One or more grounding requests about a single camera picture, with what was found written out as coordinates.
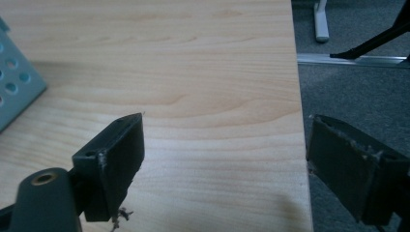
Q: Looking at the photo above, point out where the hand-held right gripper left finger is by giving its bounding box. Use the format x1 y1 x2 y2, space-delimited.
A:
72 112 146 223

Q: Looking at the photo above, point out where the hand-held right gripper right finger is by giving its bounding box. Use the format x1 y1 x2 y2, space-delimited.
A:
306 113 410 227

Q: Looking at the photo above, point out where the blue perforated basket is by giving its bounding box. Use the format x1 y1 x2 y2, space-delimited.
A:
0 16 48 133

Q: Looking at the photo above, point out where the black stand leg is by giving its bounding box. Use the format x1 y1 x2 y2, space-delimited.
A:
329 0 410 61

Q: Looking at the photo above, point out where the white furniture leg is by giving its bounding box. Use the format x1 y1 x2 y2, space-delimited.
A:
313 0 331 44

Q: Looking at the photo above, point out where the silver metal floor rail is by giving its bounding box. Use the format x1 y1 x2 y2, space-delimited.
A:
296 52 410 70

